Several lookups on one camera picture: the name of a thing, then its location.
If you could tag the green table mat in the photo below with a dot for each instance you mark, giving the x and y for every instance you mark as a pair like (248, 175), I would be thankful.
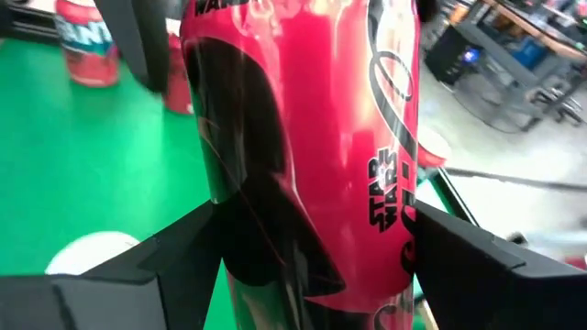
(114, 174)

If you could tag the grey side table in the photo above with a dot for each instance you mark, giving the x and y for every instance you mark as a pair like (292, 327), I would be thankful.
(500, 55)

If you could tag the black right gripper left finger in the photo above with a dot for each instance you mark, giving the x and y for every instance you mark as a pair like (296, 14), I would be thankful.
(114, 302)

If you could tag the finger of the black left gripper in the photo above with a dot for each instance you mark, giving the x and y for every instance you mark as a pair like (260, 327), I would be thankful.
(137, 36)
(426, 9)

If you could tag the black device with blue light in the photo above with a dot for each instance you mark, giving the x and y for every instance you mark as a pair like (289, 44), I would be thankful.
(447, 59)

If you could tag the red Coca-Cola Star Wars can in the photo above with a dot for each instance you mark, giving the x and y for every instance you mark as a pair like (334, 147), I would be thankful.
(321, 114)

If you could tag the red soda can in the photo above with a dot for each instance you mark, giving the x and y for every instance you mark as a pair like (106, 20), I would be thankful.
(180, 82)

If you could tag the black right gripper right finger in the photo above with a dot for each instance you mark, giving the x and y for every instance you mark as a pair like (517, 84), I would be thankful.
(504, 298)

